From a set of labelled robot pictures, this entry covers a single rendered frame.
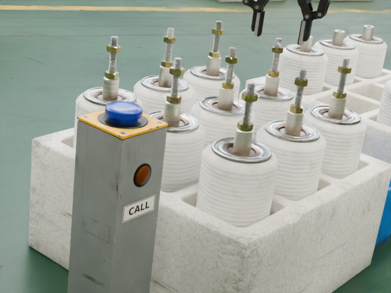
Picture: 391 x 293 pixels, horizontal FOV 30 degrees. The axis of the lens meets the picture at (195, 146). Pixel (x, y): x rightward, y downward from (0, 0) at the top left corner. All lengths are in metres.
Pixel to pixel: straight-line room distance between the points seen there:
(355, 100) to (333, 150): 0.42
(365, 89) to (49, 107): 0.72
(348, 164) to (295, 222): 0.19
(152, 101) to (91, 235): 0.34
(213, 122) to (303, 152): 0.14
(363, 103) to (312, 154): 0.51
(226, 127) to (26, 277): 0.36
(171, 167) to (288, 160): 0.15
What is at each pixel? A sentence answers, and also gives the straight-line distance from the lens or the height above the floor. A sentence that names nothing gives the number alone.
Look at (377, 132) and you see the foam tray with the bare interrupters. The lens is 1.32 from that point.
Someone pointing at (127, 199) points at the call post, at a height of 0.24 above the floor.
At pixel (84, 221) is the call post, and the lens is 0.82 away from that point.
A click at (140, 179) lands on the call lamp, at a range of 0.78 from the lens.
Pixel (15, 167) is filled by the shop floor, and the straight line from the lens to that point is 1.42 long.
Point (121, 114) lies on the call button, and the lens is 0.77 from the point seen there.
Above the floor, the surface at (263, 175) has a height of 0.24.
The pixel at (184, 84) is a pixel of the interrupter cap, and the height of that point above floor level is 0.25.
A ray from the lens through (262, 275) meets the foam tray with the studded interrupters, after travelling 0.91.
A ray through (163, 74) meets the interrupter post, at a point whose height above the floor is 0.27.
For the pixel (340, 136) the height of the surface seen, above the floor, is 0.24.
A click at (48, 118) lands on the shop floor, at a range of 1.67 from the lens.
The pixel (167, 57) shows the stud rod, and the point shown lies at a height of 0.30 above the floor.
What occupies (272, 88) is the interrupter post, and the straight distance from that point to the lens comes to 1.15.
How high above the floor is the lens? 0.59
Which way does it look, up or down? 22 degrees down
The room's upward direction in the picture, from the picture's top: 7 degrees clockwise
